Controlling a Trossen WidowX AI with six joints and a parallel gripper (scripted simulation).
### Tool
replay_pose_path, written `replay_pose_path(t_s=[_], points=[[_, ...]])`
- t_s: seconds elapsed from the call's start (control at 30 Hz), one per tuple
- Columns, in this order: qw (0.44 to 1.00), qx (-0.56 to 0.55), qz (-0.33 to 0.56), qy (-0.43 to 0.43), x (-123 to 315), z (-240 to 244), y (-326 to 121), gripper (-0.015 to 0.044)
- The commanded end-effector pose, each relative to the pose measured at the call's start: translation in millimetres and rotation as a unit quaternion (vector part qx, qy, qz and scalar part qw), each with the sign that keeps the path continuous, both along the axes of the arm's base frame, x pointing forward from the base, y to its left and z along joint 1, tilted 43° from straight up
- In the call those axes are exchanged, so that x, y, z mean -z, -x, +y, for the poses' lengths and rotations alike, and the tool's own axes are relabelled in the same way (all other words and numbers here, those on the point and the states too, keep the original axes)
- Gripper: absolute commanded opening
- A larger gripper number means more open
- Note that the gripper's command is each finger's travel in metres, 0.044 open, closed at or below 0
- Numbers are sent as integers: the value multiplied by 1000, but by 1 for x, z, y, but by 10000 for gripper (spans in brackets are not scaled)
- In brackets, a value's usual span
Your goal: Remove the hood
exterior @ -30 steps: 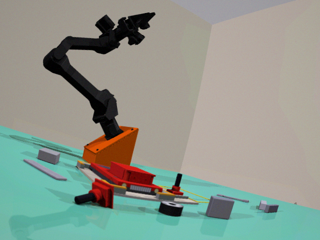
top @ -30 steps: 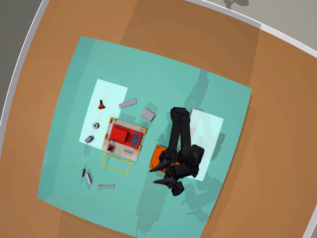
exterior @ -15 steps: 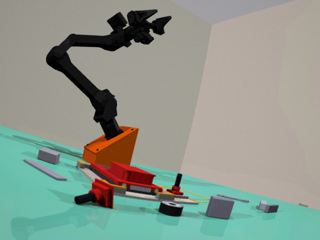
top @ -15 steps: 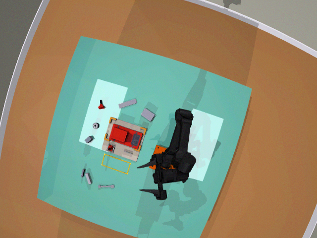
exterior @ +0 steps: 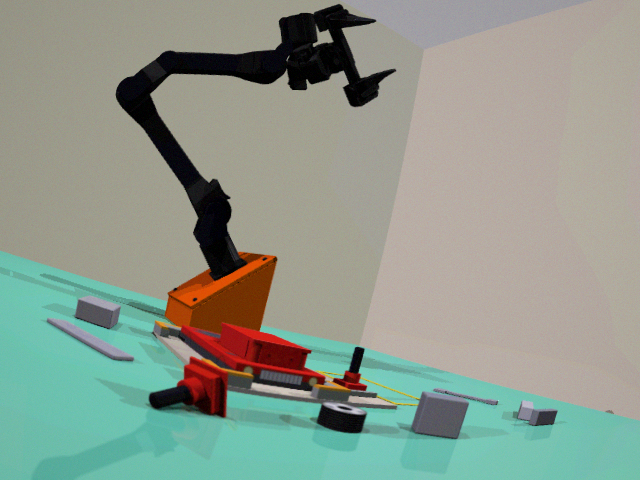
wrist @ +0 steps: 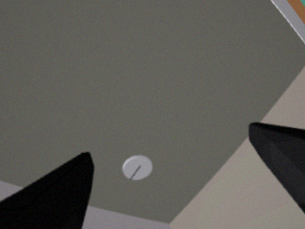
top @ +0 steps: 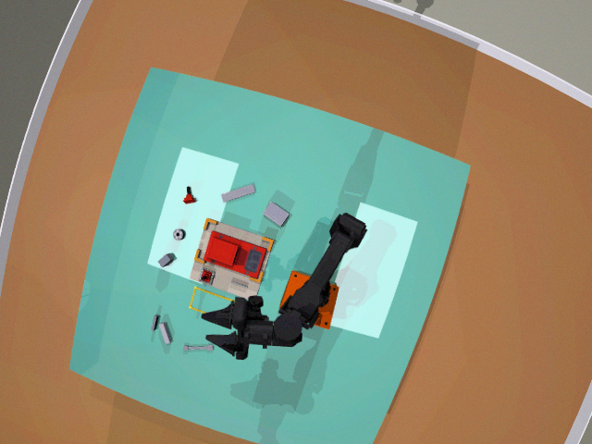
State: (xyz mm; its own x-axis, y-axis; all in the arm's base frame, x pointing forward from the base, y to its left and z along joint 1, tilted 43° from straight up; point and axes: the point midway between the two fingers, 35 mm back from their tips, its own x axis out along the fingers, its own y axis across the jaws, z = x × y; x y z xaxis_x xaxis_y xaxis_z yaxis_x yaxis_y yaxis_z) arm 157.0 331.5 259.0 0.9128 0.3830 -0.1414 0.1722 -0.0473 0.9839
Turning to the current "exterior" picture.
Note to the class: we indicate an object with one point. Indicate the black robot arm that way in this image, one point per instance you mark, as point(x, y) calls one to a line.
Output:
point(298, 33)

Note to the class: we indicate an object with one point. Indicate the grey flat bar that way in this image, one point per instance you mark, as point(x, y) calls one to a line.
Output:
point(91, 340)

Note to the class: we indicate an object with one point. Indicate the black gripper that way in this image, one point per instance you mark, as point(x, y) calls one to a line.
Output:
point(359, 91)

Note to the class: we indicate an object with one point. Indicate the black toy tyre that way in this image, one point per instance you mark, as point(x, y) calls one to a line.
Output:
point(340, 417)

